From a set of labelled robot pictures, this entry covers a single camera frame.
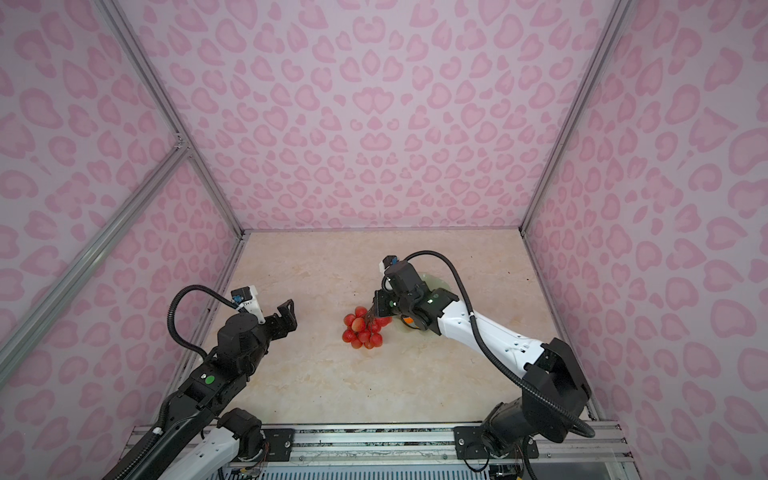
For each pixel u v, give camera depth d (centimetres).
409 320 68
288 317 69
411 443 75
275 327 67
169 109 84
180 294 51
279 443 73
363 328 83
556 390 41
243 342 55
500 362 41
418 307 58
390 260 73
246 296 64
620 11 69
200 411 50
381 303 70
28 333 52
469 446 72
